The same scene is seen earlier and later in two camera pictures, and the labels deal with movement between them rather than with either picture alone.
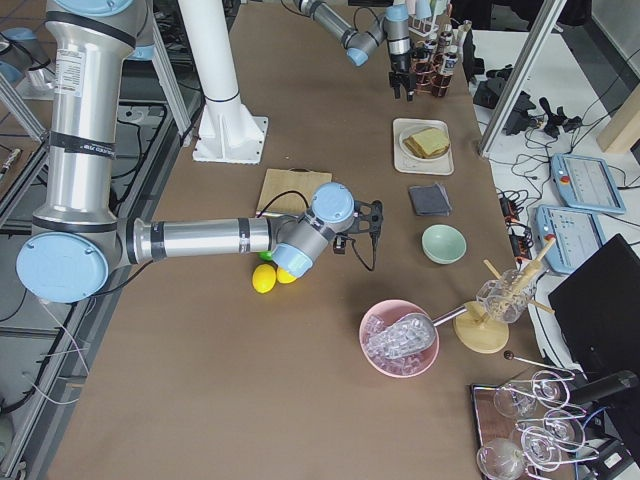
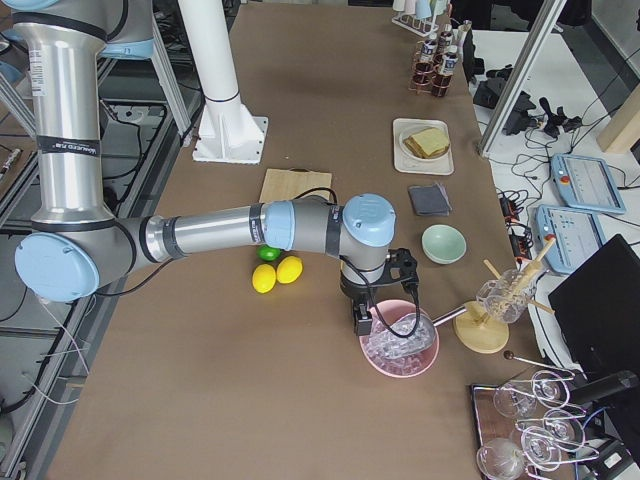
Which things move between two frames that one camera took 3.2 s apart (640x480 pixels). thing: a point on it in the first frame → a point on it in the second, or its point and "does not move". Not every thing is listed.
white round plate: [414, 130] does not move
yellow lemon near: [264, 278] does not move
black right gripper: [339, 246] → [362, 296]
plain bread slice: [431, 140] does not move
